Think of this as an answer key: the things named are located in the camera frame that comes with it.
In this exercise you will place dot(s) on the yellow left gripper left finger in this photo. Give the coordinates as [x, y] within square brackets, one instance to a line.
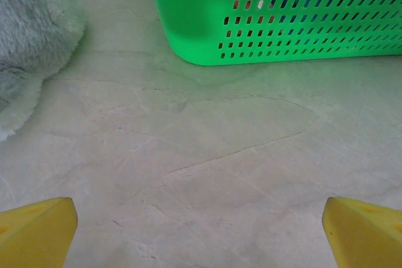
[34, 236]

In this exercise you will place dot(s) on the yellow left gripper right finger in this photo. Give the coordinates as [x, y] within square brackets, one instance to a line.
[367, 239]

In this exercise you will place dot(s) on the green plastic basket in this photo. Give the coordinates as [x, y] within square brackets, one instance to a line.
[188, 13]

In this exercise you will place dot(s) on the grey plush toy dog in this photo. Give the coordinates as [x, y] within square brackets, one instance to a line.
[31, 29]

